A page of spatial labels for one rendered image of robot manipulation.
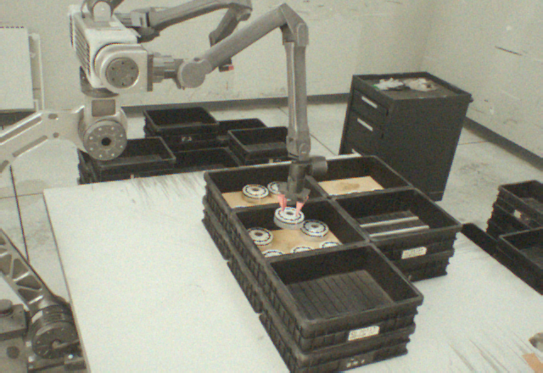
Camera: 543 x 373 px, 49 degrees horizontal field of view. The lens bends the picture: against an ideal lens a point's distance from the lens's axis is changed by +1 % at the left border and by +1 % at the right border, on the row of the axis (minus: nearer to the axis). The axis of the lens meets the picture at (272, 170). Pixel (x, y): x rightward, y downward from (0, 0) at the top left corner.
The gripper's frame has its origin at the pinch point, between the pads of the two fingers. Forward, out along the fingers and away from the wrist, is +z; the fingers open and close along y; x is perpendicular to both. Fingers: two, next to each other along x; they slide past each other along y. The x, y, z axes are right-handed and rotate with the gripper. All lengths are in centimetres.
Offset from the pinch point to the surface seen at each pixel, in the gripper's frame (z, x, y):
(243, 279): 19.5, 19.5, 6.9
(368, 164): 3, -66, -14
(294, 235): 10.9, -3.7, -2.3
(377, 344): 16, 31, -42
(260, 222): 7.1, 1.3, 9.6
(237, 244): 10.0, 14.7, 12.3
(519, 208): 35, -135, -88
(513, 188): 32, -154, -84
